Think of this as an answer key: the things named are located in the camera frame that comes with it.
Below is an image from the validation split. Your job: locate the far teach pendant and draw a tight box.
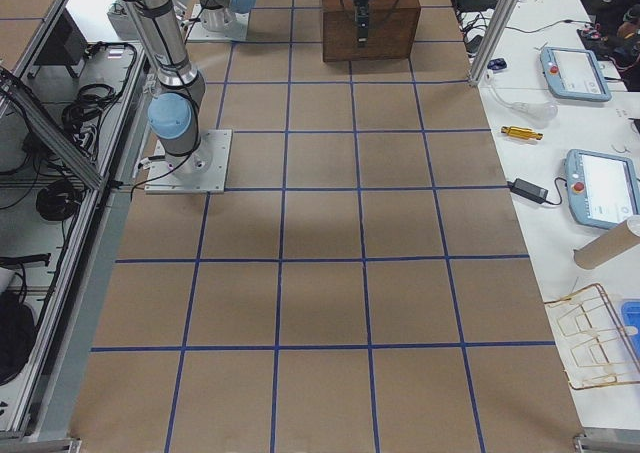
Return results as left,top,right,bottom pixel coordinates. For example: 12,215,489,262
540,46,612,103

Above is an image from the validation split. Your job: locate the gold wire rack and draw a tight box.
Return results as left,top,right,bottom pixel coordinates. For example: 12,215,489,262
544,283,639,391

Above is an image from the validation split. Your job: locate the aluminium frame post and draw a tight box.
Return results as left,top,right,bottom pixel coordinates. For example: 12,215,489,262
468,0,518,86

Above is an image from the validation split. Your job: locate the teach pendant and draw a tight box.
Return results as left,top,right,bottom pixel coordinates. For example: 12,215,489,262
564,149,639,229
540,46,612,103

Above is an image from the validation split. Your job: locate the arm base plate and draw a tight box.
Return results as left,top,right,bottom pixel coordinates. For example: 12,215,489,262
143,129,232,194
186,3,250,42

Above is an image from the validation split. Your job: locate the small blue black device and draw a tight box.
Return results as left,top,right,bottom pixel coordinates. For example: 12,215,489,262
487,58,507,71

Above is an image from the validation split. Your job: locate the cardboard tube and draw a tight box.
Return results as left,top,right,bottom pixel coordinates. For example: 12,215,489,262
573,215,639,270

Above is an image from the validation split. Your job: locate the near teach pendant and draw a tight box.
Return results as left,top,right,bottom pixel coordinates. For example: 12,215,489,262
564,149,639,229

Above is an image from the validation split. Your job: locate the black power adapter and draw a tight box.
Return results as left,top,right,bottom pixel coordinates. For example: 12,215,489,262
507,178,548,204

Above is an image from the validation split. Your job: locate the brown paper table mat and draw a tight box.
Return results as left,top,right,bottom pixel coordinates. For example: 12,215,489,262
50,0,580,452

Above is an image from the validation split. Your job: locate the blue plastic container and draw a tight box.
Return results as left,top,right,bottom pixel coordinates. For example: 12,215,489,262
621,300,640,356

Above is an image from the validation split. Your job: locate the dark wooden drawer cabinet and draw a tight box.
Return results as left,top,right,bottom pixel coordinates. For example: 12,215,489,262
321,0,421,63

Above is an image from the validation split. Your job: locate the clear light bulb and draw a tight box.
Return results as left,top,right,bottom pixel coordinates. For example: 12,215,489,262
510,101,558,123

